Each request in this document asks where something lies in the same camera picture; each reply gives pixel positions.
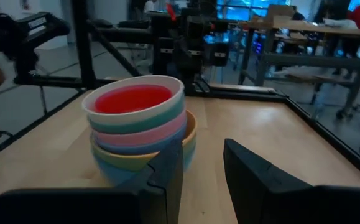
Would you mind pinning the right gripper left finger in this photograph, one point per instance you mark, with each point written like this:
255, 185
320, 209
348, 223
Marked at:
164, 186

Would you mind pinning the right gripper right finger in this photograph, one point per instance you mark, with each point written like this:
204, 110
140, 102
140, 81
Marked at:
248, 183

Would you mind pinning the orange plastic bowl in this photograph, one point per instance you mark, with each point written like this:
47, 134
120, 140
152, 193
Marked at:
127, 161

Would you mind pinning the white plastic bowl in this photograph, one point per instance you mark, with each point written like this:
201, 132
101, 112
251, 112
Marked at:
120, 119

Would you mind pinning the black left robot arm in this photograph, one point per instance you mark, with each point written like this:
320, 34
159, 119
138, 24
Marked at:
43, 28

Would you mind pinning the wooden workbench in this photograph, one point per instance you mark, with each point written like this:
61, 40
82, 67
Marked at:
307, 28

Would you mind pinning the blue lit screen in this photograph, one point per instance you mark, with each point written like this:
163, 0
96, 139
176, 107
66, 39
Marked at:
245, 11

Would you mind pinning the cardboard box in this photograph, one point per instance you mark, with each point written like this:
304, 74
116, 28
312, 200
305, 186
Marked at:
279, 12

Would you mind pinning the red zip tie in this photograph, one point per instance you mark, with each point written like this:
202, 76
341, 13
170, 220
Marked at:
171, 12

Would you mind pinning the white cloth pile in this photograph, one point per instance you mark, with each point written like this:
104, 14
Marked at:
339, 23

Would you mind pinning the black aluminium table frame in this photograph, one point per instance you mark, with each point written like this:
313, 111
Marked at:
86, 46

